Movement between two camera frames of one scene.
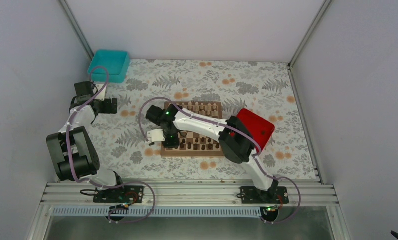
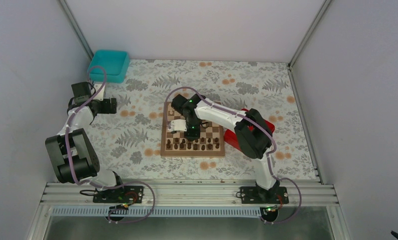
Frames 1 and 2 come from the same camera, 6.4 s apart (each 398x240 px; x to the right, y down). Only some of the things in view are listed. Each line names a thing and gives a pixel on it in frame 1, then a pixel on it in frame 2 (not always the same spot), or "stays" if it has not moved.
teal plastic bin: (116, 62) stays
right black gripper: (175, 143) to (194, 135)
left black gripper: (107, 109) stays
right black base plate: (254, 195) stays
